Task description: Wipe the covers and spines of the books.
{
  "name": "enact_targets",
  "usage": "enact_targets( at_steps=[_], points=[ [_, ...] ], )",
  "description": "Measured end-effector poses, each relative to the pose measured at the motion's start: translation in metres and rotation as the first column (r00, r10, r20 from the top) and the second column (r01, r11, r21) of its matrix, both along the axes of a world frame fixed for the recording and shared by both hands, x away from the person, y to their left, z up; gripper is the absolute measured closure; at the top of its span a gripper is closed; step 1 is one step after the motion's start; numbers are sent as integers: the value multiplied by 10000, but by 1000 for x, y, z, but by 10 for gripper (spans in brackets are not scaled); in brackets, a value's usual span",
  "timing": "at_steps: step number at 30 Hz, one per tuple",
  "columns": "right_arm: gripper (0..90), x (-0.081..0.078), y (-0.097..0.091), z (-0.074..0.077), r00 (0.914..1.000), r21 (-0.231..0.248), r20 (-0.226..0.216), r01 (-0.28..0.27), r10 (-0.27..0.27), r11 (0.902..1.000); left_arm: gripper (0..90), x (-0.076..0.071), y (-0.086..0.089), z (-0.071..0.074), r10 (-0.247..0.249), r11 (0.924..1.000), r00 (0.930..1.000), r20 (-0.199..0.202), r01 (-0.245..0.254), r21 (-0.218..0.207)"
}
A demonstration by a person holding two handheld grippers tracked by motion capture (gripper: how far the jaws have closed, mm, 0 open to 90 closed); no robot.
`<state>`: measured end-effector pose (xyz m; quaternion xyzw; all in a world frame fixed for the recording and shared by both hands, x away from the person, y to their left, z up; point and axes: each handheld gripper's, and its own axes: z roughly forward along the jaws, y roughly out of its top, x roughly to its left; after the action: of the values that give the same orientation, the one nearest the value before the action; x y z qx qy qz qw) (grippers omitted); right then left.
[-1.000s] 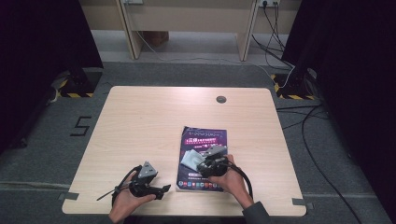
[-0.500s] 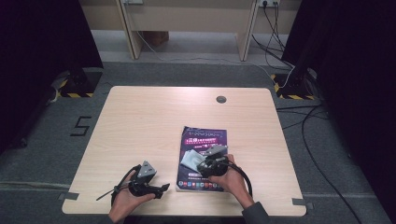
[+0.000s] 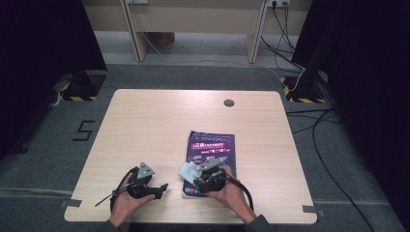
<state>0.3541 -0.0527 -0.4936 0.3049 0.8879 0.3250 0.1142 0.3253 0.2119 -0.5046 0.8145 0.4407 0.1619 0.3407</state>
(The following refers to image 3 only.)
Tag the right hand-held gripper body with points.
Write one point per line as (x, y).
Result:
(212, 180)

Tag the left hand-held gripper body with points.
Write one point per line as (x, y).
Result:
(141, 185)

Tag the illustrated blue magazine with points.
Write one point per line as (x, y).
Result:
(209, 145)

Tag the person's right hand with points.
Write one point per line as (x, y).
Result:
(233, 196)

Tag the person's left hand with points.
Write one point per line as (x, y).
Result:
(125, 206)

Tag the grey tape strip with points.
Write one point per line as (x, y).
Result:
(312, 209)
(72, 203)

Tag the black stand base hazard tape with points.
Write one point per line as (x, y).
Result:
(304, 88)
(83, 85)

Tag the brown cardboard box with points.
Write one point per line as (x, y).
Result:
(162, 39)

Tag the black curtain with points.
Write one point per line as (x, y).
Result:
(42, 48)
(364, 64)

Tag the white wall power socket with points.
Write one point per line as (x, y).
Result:
(278, 2)

